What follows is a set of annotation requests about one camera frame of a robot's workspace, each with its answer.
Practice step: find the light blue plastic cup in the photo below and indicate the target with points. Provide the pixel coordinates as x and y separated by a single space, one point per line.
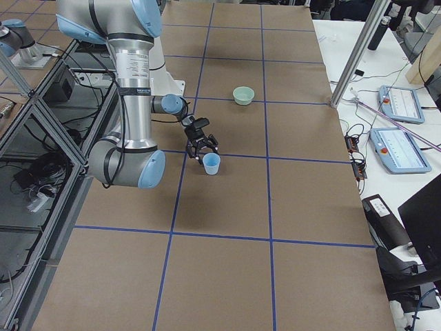
211 163

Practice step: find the black water bottle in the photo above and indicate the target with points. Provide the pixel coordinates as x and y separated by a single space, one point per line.
379 33

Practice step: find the light green bowl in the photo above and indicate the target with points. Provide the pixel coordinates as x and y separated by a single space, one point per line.
243 95

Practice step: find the black computer monitor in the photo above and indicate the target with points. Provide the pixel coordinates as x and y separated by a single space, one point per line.
420 215

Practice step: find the aluminium frame post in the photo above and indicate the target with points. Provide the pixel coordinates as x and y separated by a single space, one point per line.
366 34

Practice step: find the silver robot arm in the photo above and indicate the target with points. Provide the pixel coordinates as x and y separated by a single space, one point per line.
127 155
19 45

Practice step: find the blue teach pendant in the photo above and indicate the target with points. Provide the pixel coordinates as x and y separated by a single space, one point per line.
401 104
398 152

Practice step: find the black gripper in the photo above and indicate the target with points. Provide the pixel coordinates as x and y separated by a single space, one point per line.
193 137

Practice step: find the black box with label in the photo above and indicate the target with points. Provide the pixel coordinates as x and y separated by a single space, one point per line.
386 227

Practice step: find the far blue teach pendant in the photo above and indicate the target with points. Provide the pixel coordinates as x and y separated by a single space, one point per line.
401 104

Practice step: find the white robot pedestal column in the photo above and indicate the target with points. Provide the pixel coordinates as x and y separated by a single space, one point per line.
161 81

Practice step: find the near blue teach pendant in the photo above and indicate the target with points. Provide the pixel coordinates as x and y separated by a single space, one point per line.
398 152

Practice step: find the reacher grabber tool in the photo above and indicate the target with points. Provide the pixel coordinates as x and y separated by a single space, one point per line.
398 124

